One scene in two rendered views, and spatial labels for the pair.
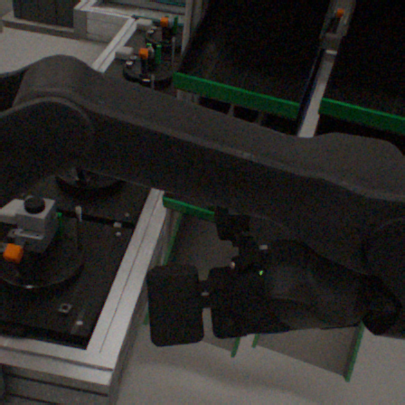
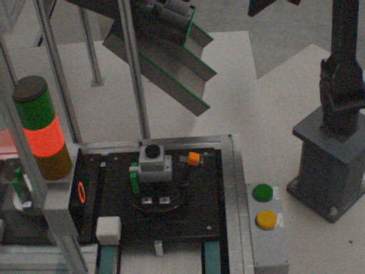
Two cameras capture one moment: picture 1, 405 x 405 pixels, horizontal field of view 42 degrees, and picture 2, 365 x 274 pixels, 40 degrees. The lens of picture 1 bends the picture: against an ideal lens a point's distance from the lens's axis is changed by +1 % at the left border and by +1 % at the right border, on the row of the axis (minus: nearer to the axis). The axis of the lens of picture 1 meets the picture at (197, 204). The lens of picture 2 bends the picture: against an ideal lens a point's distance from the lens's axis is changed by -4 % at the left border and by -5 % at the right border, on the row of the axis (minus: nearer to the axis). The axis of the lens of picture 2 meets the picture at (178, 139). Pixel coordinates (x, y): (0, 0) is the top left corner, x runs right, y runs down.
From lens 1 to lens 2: 1.10 m
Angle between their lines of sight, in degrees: 64
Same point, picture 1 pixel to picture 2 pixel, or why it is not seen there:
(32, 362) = (238, 168)
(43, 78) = not seen: outside the picture
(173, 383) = not seen: hidden behind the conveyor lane
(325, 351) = (195, 48)
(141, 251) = (125, 148)
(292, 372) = not seen: hidden behind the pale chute
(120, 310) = (184, 143)
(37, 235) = (167, 159)
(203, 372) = (189, 130)
